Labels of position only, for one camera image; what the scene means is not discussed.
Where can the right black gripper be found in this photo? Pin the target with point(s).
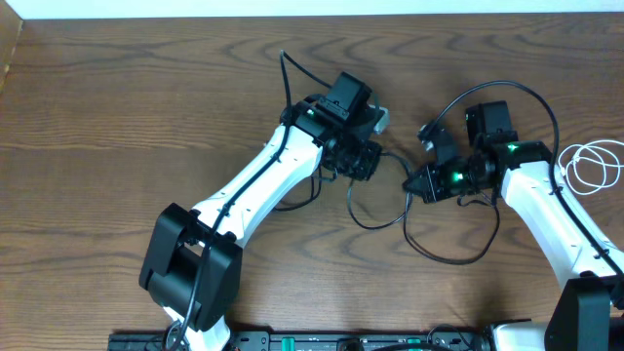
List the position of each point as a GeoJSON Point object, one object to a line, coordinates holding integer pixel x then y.
{"type": "Point", "coordinates": [433, 191]}

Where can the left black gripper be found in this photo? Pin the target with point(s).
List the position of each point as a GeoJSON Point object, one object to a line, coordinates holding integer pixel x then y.
{"type": "Point", "coordinates": [359, 163]}

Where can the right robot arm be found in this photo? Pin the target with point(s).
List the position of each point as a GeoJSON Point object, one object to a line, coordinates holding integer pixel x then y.
{"type": "Point", "coordinates": [587, 265]}

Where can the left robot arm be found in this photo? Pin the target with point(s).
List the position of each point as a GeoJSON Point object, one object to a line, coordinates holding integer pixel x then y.
{"type": "Point", "coordinates": [193, 263]}

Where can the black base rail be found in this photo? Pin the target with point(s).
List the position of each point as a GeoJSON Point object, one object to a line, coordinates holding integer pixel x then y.
{"type": "Point", "coordinates": [273, 341]}

